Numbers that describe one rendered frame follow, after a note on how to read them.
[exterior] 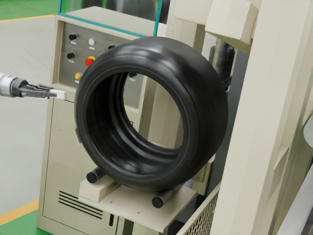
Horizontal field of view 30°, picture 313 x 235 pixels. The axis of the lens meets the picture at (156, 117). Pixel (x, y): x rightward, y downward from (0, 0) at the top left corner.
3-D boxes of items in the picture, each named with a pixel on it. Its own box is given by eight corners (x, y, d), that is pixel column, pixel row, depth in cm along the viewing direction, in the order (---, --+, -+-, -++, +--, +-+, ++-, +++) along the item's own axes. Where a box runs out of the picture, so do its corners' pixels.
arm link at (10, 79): (11, 72, 245) (23, 74, 242) (12, 93, 248) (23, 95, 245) (-3, 77, 237) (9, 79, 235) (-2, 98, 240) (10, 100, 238)
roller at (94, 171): (136, 154, 253) (126, 151, 255) (137, 144, 251) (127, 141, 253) (95, 185, 223) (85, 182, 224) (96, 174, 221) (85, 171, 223)
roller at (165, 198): (196, 173, 243) (186, 172, 245) (195, 163, 242) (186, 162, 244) (163, 209, 213) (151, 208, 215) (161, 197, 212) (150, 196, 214)
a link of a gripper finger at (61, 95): (50, 89, 233) (49, 90, 233) (65, 92, 231) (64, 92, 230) (51, 96, 234) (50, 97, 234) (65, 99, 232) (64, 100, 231)
